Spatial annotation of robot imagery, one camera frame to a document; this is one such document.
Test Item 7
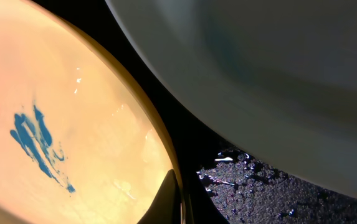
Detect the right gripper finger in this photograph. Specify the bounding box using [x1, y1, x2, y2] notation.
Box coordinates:
[138, 169, 186, 224]

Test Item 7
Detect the yellow plate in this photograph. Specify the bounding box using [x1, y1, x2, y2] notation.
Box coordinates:
[0, 1, 176, 223]

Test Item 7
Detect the pale green plate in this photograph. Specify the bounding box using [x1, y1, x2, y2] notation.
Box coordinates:
[107, 0, 357, 198]

